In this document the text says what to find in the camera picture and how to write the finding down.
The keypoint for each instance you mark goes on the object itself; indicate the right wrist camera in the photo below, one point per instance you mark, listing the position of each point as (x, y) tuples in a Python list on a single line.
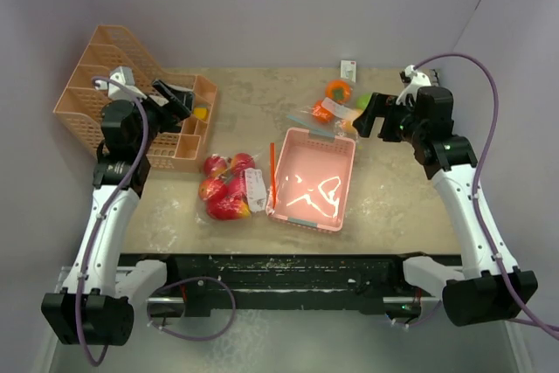
[(413, 78)]

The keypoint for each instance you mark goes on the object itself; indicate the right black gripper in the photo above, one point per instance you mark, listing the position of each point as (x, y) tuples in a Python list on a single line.
[(384, 106)]

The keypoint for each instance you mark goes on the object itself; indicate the zip bag of red apples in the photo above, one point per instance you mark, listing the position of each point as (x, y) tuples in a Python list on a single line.
[(235, 187)]

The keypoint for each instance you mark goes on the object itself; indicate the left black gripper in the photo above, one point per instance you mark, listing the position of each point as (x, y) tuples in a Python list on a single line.
[(169, 118)]

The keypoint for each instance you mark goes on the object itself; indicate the yellow eraser block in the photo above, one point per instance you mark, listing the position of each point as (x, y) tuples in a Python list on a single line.
[(201, 113)]

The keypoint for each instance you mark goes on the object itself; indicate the pink perforated plastic basket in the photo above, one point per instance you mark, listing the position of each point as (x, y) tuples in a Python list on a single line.
[(312, 179)]

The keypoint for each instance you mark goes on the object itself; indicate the zip bag of mixed fruit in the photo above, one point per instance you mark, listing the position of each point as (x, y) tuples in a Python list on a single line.
[(333, 111)]

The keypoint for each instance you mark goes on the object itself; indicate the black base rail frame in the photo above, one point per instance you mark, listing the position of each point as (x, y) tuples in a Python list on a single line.
[(365, 283)]

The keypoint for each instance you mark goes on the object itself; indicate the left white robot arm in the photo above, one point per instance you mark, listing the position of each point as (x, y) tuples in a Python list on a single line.
[(97, 301)]

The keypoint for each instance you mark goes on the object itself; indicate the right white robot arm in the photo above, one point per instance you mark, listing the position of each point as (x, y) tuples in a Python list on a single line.
[(489, 286)]

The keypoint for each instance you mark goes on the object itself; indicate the orange desk file organizer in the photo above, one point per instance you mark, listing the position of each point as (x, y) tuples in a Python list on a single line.
[(115, 48)]

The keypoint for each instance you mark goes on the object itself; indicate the small white red box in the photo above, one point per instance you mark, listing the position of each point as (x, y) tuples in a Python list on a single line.
[(348, 70)]

